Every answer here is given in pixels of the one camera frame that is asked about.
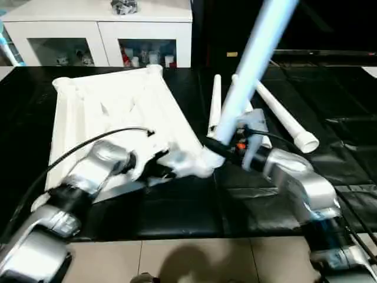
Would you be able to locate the white plastic table top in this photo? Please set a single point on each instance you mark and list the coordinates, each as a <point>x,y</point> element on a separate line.
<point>112,112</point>

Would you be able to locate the white plastic table leg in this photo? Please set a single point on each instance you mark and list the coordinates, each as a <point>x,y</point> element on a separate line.
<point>285,115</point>
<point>214,106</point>
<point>259,53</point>
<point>235,80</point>

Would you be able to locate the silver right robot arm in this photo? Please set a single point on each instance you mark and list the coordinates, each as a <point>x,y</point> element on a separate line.
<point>300,183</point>

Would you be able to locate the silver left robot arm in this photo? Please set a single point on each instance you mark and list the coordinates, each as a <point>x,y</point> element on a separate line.
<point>65,206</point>

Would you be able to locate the black work mat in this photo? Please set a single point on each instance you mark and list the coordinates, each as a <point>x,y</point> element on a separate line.
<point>177,218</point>

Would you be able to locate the small tan label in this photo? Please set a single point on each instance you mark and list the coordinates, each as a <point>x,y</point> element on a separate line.
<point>231,54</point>

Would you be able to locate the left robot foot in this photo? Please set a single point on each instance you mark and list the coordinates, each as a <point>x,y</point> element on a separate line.
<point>144,278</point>

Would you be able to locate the white glass-door cabinet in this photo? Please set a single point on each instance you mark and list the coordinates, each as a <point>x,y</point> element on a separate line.
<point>106,44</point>

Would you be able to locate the small dark figurines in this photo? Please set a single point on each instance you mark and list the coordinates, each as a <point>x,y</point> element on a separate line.
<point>73,59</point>

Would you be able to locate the large black cabinet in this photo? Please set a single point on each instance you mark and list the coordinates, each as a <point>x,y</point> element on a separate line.
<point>336,26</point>

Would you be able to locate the small grey metal object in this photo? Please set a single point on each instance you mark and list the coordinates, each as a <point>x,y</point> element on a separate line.
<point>123,6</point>

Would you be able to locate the light blue plastic object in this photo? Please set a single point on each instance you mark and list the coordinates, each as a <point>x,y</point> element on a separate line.
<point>6,50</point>

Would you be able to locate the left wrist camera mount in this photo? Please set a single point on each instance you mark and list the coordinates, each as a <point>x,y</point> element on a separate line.
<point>156,156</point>

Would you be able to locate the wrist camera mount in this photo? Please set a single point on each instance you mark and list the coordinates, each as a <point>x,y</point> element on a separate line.
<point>253,124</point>
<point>156,156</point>

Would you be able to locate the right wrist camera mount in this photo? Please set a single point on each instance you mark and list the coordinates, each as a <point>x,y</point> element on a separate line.
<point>253,124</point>

